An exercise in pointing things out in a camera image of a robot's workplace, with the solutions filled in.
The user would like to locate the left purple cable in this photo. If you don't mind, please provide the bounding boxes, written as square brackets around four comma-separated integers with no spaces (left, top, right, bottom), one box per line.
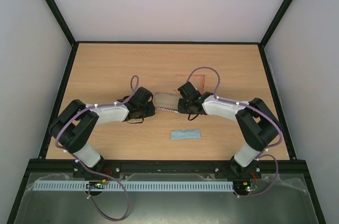
[54,75,132,220]

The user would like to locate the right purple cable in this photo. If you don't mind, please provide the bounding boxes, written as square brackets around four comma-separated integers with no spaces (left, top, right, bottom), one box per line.
[185,66,282,199]

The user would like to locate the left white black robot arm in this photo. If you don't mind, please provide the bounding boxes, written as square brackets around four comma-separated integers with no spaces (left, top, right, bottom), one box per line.
[49,87,155,175]

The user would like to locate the red transparent sunglasses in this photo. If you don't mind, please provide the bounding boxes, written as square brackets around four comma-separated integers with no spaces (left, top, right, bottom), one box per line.
[175,74,205,94]

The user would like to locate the light blue slotted cable duct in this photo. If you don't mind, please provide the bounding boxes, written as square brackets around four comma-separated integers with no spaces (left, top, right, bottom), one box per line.
[33,181,234,192]

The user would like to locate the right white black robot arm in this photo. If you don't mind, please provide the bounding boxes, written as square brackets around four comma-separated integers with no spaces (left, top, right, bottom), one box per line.
[178,82,283,177]

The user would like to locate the blue cleaning cloth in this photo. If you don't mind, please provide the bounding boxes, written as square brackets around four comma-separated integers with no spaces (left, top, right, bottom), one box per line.
[170,129,201,140]

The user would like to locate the striped sunglasses case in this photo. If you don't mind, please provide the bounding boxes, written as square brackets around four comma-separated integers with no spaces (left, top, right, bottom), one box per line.
[153,93,181,113]

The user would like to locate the purple cable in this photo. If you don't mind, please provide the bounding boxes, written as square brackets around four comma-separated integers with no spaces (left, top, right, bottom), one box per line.
[185,66,282,199]
[54,75,132,220]

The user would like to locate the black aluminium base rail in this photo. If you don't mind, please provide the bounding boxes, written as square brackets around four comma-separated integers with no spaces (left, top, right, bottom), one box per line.
[26,158,308,182]

